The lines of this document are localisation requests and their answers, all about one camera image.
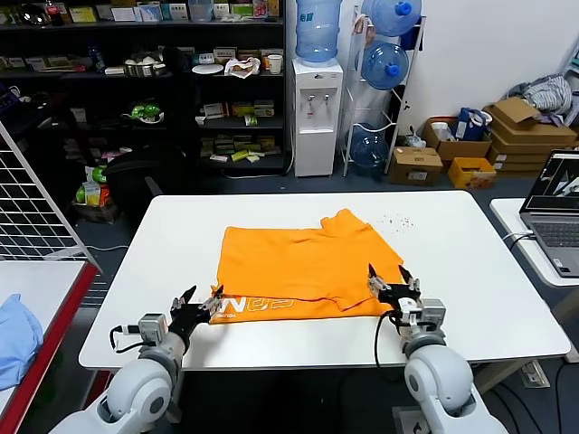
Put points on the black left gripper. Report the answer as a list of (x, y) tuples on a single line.
[(187, 318)]

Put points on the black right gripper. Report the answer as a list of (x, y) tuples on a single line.
[(398, 294)]

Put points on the orange t-shirt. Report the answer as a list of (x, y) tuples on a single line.
[(294, 262)]

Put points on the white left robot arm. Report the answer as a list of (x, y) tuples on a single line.
[(135, 389)]

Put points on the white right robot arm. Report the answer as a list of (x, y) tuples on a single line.
[(434, 380)]

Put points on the grey striped clothes pile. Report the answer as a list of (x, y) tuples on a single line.
[(548, 92)]

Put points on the large white work table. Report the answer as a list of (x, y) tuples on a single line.
[(452, 294)]

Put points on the scattered dark crumbs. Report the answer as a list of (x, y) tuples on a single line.
[(399, 223)]

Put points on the sealed labelled cardboard box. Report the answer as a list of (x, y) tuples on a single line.
[(414, 169)]

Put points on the yellow printed cardboard box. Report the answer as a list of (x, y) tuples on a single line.
[(471, 178)]

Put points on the small white side table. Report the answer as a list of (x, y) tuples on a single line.
[(510, 217)]

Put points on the blue water jug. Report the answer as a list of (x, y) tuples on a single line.
[(386, 18), (317, 36), (370, 151), (383, 68)]

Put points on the black office chair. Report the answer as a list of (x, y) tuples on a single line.
[(135, 181)]

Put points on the white plate with black symbol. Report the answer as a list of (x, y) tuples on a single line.
[(405, 422)]

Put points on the grey plastic bag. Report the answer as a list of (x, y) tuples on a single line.
[(414, 140)]

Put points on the basket of snack bags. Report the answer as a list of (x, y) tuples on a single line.
[(93, 199)]

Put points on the open brown cardboard box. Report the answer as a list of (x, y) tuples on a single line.
[(462, 151)]

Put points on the green medicine box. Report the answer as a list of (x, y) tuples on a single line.
[(239, 157)]

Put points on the red-edged white table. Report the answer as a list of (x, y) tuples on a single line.
[(45, 280)]

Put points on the white metal jug rack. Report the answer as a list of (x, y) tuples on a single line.
[(347, 135)]

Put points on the white water dispenser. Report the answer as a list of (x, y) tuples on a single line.
[(315, 149)]

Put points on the grey open laptop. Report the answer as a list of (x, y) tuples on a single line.
[(554, 235)]

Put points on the grey floor power strip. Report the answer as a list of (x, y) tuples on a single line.
[(536, 375)]

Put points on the flat brown cardboard box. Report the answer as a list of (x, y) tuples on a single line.
[(521, 168), (516, 159), (521, 150)]

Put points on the blue printed bag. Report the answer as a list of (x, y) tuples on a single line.
[(469, 124)]

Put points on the light blue cloth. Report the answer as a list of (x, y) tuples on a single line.
[(18, 339)]

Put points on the white red medicine box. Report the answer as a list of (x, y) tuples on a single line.
[(215, 110)]

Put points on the large open-flap cardboard box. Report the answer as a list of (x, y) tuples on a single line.
[(534, 131)]

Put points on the metal bowl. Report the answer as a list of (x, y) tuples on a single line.
[(143, 70)]

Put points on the white plastic food bag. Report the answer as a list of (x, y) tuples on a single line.
[(243, 68)]

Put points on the white paper cup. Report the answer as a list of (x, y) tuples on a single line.
[(275, 64)]

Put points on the blue plastic bottle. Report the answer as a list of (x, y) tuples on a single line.
[(97, 61)]

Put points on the pink hanging cloth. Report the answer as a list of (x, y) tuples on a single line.
[(363, 25)]

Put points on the black shelving unit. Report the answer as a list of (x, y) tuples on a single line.
[(135, 27)]

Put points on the clear plastic container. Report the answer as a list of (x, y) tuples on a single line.
[(200, 11)]

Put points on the light blue product box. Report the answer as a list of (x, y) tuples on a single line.
[(149, 12)]

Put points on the white flat product box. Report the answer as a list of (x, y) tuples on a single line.
[(123, 15)]

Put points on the yellow flat product box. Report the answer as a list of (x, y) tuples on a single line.
[(82, 15)]

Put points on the cola bottle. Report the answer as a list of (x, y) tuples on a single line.
[(51, 13)]

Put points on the shiny glass bowl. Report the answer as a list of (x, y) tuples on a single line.
[(33, 16)]

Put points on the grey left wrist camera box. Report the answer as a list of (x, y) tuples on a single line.
[(151, 327)]

